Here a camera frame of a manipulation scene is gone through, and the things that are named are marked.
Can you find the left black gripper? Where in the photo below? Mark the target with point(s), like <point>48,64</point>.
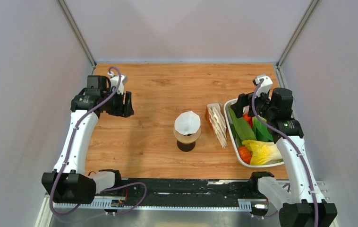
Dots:
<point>124,110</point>

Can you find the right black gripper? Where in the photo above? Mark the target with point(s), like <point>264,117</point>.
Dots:
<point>244,100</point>

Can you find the white paper coffee filter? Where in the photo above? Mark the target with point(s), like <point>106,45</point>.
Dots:
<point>187,123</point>

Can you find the wooden ring dripper holder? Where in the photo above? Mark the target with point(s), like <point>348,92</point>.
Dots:
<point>187,139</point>

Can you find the glass carafe red lid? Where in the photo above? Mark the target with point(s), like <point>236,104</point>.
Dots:
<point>186,147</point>

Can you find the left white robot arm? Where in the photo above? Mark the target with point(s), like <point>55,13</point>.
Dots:
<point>67,182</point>

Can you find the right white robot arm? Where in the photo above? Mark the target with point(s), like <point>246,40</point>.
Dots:
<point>304,204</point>

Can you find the white plastic tray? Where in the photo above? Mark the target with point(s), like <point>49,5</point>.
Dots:
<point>228,122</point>

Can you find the red pepper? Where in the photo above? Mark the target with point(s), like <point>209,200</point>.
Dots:
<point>248,119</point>

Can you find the green leaf vegetable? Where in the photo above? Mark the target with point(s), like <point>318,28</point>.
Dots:
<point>242,128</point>

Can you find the stack of paper filters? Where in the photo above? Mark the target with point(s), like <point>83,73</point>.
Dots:
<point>216,121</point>

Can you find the green bok choy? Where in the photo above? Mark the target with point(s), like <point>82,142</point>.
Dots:
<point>261,131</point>

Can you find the orange tomato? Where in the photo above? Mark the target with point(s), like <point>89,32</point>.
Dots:
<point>245,154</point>

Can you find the yellow napa cabbage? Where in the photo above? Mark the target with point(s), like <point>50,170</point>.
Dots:
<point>262,152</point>

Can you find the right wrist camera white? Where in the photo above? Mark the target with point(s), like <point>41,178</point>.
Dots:
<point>265,83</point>

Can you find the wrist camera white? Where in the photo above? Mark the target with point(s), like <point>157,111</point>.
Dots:
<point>265,83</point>
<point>114,79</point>

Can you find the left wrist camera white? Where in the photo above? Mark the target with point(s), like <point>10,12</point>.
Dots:
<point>114,79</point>

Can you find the aluminium frame post right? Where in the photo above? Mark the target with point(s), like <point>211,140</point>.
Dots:
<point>297,32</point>

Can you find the aluminium frame post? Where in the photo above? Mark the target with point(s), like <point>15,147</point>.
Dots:
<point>76,31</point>
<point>297,32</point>

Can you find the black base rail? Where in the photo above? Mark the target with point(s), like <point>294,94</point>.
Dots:
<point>190,194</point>

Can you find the aluminium frame post left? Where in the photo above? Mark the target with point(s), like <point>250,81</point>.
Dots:
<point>76,31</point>

